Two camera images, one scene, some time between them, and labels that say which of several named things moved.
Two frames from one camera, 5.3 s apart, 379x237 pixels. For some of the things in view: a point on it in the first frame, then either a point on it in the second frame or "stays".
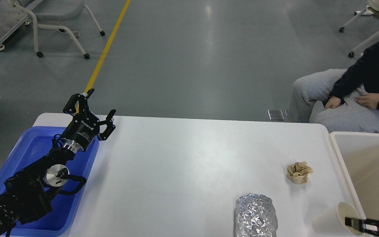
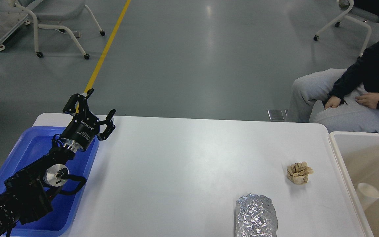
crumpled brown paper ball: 298,172 stays
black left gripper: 85,127 stays
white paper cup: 333,222 → 368,195
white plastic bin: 371,162 stays
